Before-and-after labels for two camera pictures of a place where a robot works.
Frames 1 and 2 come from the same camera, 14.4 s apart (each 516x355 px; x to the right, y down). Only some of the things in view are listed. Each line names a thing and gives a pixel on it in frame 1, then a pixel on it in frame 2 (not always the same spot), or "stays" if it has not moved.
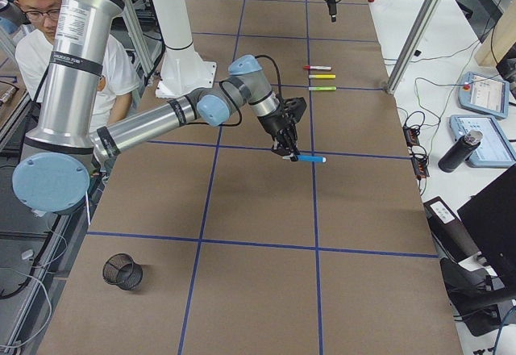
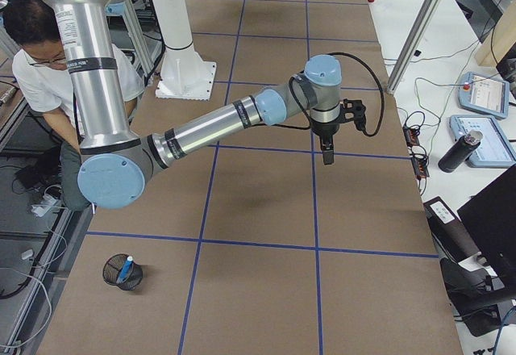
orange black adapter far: x=411 y=135 stays
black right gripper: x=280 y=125 → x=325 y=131
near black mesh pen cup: x=122 y=271 stays
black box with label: x=449 y=231 stays
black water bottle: x=459 y=152 stays
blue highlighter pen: x=307 y=158 → x=126 y=267
